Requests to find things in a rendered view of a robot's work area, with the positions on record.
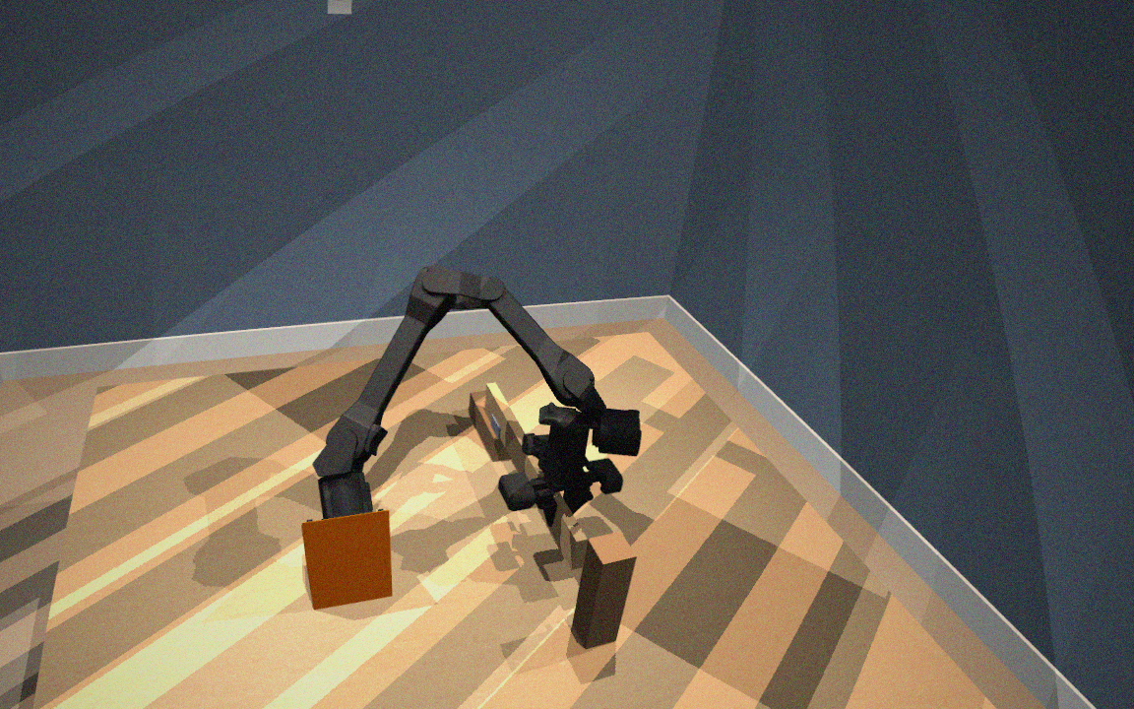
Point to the long brown wooden beam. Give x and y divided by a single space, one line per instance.
565 529

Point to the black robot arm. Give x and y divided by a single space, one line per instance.
357 433

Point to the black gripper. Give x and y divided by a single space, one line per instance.
560 474

